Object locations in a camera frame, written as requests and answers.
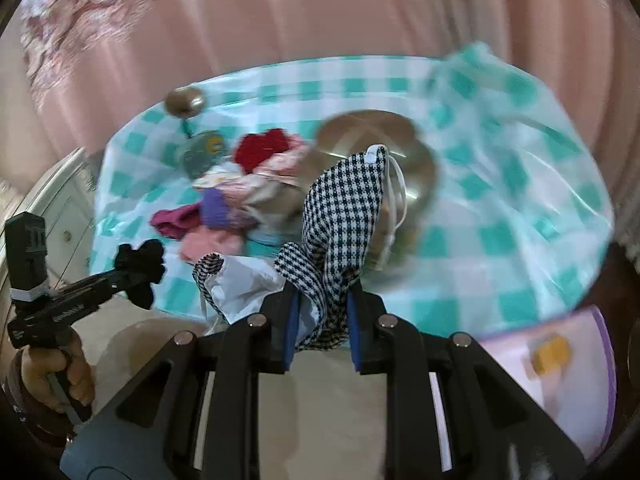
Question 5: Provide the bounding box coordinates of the person's left hand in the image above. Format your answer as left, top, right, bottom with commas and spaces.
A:
22, 332, 97, 413

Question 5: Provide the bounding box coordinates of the purple knit patterned sock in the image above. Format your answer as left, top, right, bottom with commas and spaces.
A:
200, 187, 251, 232

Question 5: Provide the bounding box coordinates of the black white houndstooth face mask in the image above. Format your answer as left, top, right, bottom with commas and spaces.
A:
192, 144, 408, 353

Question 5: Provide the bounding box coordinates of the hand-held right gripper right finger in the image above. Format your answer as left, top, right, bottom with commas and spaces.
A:
348, 291, 586, 480

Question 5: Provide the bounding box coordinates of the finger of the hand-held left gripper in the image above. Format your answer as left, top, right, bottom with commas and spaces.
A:
114, 239, 167, 281
125, 275, 162, 309

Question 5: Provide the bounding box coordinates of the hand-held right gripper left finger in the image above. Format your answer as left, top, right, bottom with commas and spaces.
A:
90, 291, 301, 480

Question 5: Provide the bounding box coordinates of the pink curtain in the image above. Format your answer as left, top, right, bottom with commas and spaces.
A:
20, 0, 628, 161

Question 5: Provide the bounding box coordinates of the white dresser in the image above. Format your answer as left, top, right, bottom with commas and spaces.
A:
0, 147, 98, 281

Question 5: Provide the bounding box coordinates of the pink fuzzy sock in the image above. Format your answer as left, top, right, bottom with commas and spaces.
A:
180, 225, 245, 264

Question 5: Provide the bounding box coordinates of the white fruit print sock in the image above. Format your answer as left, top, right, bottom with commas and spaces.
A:
192, 164, 253, 192

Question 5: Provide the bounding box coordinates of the magenta sock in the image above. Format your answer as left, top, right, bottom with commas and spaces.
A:
151, 204, 204, 240

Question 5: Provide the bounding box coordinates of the pink patterned sock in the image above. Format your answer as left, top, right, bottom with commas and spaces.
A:
264, 144, 312, 182

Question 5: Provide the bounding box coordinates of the green speaker with gold horn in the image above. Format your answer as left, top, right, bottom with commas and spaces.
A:
165, 87, 226, 179

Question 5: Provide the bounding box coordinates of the teal checkered tablecloth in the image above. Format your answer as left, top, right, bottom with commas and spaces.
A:
90, 42, 616, 336

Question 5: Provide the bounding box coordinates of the red sock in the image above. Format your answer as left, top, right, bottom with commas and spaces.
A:
235, 129, 301, 173

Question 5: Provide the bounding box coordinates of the beige sock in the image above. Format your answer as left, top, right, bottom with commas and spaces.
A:
245, 179, 307, 242

